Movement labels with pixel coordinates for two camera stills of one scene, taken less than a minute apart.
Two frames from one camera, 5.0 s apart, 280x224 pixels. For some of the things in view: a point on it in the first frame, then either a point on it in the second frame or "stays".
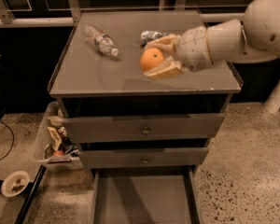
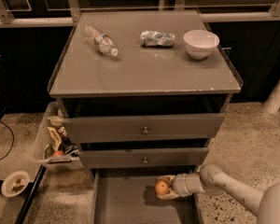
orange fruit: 150,59 → 161,187
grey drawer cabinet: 123,121 stays
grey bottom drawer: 145,195 stays
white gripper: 193,48 → 179,185
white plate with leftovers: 15,183 stays
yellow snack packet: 55,137 stays
